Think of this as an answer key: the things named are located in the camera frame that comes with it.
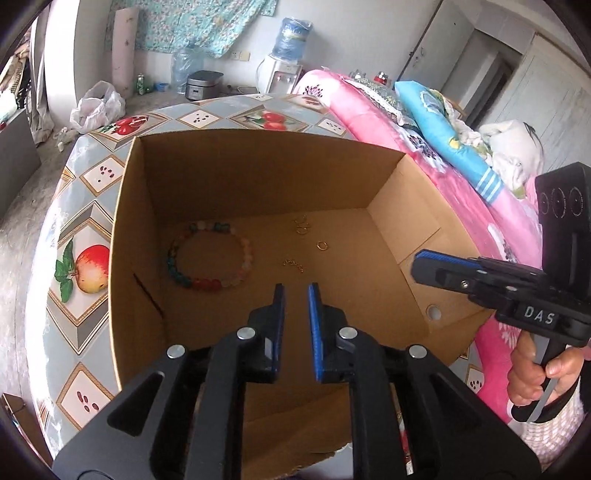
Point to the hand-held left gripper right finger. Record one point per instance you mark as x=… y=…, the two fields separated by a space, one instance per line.
x=315 y=332

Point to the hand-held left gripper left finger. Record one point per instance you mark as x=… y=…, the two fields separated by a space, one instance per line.
x=278 y=323

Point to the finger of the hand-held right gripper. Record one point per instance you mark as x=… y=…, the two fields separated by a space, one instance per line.
x=443 y=256
x=438 y=277

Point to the brown cardboard box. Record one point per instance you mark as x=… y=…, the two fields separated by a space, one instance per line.
x=231 y=194

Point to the person's right hand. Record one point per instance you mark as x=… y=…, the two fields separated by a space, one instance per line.
x=521 y=378

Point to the gold earrings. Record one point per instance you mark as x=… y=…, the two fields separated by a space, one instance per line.
x=301 y=228

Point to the blue printed pillow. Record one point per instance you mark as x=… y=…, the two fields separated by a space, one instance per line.
x=438 y=129

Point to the white clothing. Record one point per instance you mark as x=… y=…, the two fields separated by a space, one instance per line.
x=512 y=138

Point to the pink floral blanket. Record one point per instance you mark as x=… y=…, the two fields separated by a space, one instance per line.
x=383 y=124

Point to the white lace cloth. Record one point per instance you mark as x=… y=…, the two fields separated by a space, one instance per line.
x=378 y=90

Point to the white wardrobe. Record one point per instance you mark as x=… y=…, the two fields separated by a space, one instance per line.
x=549 y=92

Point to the white cabinet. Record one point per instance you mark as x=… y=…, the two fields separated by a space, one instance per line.
x=438 y=46

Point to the white water dispenser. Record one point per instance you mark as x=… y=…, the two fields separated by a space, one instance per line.
x=277 y=74

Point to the grey rice cooker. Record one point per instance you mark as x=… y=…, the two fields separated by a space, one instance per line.
x=203 y=85

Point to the clear water bottle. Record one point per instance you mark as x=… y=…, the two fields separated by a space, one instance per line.
x=184 y=67

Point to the green can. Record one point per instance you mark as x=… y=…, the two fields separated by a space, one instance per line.
x=141 y=85

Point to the white plastic bag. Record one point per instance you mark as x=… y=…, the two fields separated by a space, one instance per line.
x=97 y=108

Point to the dark grey board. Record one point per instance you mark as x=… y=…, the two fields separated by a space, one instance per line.
x=18 y=157

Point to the pale cardboard tube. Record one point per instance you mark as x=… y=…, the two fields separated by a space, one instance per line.
x=123 y=50

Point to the grey curtain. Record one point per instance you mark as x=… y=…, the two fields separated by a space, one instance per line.
x=41 y=106

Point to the white wall socket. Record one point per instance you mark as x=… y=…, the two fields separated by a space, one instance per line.
x=240 y=55

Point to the teal floral wall cloth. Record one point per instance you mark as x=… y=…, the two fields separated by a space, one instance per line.
x=194 y=23

